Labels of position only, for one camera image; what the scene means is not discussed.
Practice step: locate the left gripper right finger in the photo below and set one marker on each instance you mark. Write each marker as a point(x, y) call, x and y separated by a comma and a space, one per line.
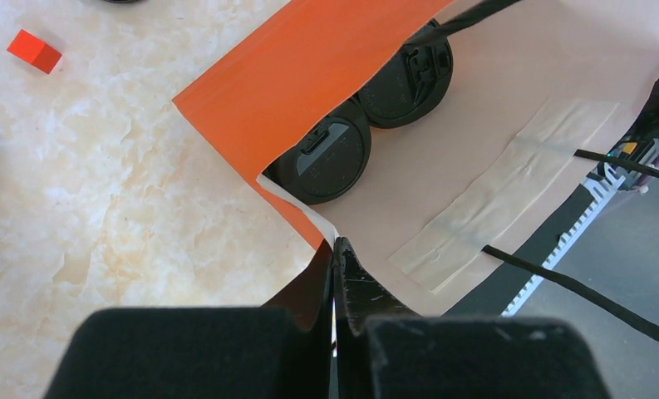
point(384, 350)

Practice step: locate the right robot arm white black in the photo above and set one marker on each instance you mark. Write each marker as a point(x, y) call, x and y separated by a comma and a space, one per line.
point(641, 142)

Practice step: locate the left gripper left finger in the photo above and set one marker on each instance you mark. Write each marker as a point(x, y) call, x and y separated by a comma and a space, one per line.
point(281, 349)

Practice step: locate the white toothed cable rail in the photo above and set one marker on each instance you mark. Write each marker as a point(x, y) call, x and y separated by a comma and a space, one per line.
point(602, 191)

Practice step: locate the small orange cube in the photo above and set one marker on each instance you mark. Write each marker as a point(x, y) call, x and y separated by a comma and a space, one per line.
point(34, 51)

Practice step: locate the orange paper bag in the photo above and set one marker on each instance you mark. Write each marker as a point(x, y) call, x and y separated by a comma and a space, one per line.
point(540, 91)

